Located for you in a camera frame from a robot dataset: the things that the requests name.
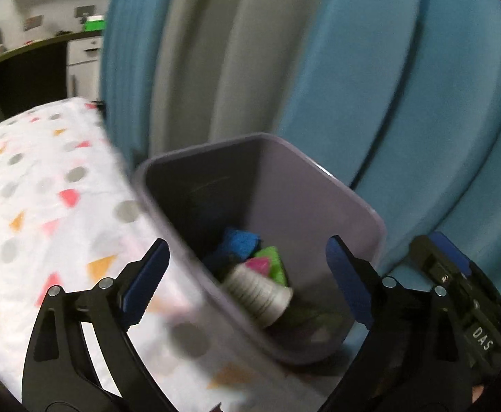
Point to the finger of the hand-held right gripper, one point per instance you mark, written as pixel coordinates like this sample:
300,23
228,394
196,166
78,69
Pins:
452,251

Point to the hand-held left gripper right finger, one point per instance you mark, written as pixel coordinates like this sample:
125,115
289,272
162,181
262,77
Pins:
353,285

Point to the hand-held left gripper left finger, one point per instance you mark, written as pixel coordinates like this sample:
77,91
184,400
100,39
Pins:
147,279

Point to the green foam mesh sleeve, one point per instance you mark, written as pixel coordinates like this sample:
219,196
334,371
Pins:
276,266

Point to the grey plastic trash bin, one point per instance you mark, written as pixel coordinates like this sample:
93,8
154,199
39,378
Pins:
319,206

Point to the white printed paper cup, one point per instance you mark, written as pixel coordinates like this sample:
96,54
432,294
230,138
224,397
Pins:
255,294

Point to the white patterned tablecloth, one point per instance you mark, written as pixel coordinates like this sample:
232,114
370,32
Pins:
40,180

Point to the wide blue curtain panel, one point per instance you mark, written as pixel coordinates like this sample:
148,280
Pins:
426,94

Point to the narrow blue curtain panel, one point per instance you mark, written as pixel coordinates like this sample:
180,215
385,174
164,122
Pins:
134,51

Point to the white drawer cabinet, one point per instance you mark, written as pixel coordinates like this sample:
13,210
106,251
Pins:
83,60

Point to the grey curtain panel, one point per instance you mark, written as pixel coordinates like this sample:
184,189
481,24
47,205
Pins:
233,51

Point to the green box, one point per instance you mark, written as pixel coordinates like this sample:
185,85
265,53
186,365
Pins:
96,24

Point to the dark desk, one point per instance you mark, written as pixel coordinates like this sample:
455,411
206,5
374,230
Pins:
27,47

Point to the grey wall socket panel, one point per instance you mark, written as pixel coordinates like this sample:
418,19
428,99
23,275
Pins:
85,11
33,22

